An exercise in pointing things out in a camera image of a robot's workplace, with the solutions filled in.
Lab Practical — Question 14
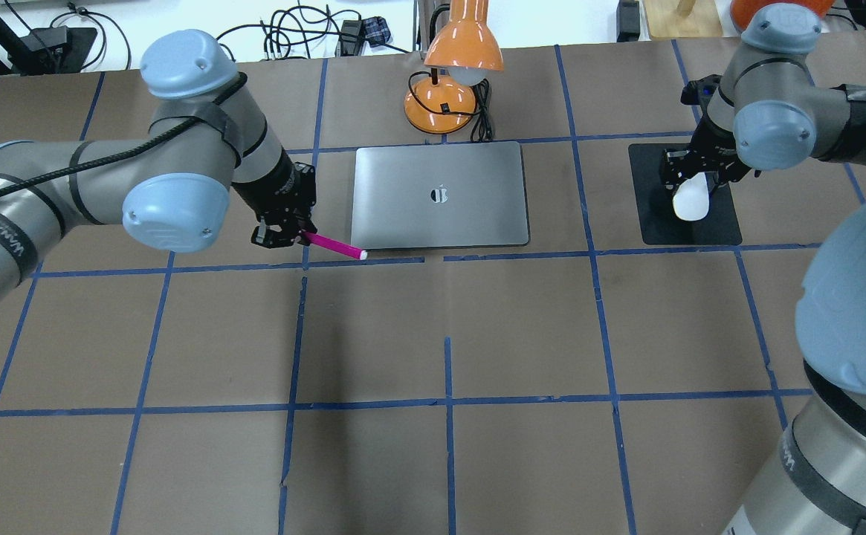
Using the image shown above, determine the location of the white computer mouse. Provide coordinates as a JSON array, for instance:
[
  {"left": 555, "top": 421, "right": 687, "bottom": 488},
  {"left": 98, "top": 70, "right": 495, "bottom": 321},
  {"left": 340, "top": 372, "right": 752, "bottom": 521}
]
[{"left": 673, "top": 172, "right": 711, "bottom": 222}]

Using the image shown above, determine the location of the black cable bundle background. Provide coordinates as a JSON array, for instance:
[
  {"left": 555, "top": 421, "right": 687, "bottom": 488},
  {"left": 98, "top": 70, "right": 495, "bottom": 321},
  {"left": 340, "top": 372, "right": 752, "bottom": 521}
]
[{"left": 180, "top": 1, "right": 418, "bottom": 63}]

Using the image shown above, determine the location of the wooden board background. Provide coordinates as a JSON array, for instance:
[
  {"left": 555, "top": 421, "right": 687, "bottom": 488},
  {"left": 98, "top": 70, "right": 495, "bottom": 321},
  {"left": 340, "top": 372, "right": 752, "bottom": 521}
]
[{"left": 641, "top": 1, "right": 723, "bottom": 40}]

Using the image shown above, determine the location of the orange object background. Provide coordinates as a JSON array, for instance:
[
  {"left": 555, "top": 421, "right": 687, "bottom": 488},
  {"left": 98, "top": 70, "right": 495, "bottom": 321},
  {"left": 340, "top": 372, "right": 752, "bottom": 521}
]
[{"left": 729, "top": 0, "right": 834, "bottom": 28}]

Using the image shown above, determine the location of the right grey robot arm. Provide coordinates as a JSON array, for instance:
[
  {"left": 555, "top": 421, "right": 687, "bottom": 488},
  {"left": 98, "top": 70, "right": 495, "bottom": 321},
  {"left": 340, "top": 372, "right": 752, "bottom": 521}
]
[{"left": 662, "top": 1, "right": 866, "bottom": 534}]

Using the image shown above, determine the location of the black power adapter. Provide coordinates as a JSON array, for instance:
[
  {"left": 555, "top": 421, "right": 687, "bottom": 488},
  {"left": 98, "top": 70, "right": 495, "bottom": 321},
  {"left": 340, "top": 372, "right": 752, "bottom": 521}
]
[{"left": 335, "top": 19, "right": 365, "bottom": 57}]

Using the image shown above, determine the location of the black lamp power cable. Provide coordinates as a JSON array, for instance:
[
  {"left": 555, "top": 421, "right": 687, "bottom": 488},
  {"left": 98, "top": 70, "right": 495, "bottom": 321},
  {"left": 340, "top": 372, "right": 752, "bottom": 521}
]
[{"left": 407, "top": 68, "right": 494, "bottom": 143}]

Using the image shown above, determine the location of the silver grey laptop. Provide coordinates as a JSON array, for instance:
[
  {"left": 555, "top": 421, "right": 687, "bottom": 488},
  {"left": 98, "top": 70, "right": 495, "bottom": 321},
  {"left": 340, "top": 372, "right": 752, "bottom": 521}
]
[{"left": 350, "top": 141, "right": 530, "bottom": 250}]

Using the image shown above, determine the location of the orange desk lamp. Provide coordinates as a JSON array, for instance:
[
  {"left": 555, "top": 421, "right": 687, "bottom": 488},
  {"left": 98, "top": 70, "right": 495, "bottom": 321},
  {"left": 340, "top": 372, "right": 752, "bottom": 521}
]
[{"left": 404, "top": 1, "right": 505, "bottom": 134}]

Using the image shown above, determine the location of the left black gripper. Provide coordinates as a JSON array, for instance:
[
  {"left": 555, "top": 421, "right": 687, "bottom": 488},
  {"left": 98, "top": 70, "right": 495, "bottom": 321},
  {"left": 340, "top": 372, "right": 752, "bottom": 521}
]
[{"left": 236, "top": 152, "right": 318, "bottom": 248}]

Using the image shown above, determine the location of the pink marker pen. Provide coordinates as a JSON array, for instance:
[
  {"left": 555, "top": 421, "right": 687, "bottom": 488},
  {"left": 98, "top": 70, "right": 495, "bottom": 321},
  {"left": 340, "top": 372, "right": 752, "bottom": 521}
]
[{"left": 301, "top": 231, "right": 369, "bottom": 261}]

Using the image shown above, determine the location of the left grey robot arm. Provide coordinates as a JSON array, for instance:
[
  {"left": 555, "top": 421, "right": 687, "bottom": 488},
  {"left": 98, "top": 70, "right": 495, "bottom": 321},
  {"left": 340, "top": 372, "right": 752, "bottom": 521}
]
[{"left": 0, "top": 28, "right": 317, "bottom": 301}]

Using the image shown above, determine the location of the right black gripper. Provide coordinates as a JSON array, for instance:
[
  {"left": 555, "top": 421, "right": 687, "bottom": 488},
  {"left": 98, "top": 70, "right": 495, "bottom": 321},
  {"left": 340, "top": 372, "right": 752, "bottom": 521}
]
[{"left": 658, "top": 74, "right": 751, "bottom": 197}]

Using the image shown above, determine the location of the black mousepad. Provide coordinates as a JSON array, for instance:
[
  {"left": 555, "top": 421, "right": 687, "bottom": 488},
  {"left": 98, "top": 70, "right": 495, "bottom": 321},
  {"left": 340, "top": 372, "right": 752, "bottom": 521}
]
[{"left": 627, "top": 143, "right": 743, "bottom": 246}]

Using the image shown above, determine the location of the black stand background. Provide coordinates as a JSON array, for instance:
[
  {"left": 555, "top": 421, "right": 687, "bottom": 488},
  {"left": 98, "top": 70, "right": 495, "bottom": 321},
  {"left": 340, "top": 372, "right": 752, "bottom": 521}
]
[{"left": 0, "top": 1, "right": 104, "bottom": 75}]

